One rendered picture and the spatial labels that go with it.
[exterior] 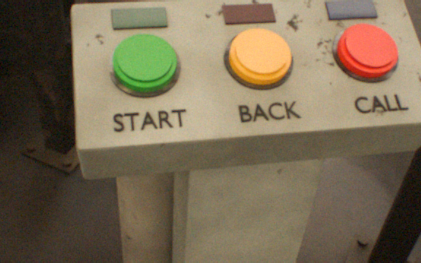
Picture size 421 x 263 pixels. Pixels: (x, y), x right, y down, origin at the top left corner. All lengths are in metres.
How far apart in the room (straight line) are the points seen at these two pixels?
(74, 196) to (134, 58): 0.75
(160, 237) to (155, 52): 0.35
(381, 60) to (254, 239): 0.17
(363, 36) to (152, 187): 0.30
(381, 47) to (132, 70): 0.17
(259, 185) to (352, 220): 0.69
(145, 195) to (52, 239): 0.43
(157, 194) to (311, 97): 0.29
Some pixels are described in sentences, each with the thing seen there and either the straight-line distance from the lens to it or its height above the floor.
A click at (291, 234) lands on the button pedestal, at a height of 0.45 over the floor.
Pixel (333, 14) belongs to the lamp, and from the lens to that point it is 0.41.
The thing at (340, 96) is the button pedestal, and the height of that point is 0.59.
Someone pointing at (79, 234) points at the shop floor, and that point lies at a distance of 1.02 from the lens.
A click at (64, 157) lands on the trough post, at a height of 0.01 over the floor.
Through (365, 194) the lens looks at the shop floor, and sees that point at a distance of 1.13.
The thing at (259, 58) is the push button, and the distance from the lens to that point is 0.36.
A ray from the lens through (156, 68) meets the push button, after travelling 0.34.
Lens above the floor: 0.81
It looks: 43 degrees down
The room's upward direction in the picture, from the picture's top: 5 degrees clockwise
